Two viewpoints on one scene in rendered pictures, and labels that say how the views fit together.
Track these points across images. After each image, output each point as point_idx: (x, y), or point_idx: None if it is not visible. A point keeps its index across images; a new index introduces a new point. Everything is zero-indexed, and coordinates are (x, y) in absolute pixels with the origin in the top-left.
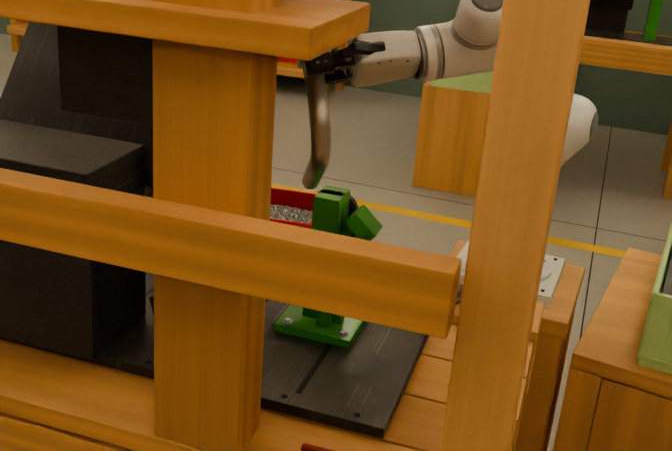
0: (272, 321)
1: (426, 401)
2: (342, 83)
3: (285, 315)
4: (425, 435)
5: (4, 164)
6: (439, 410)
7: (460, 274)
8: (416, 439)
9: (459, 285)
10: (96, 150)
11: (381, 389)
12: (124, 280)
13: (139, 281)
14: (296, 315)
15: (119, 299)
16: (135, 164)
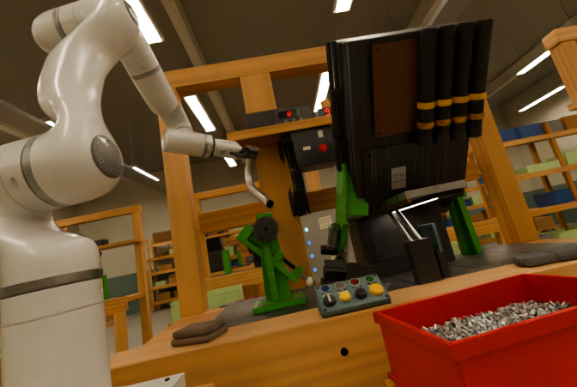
0: (309, 296)
1: (210, 319)
2: (244, 157)
3: (300, 293)
4: (210, 315)
5: None
6: (203, 320)
7: (166, 377)
8: (215, 313)
9: (179, 329)
10: None
11: (233, 306)
12: (357, 245)
13: (362, 252)
14: (294, 294)
15: (358, 253)
16: None
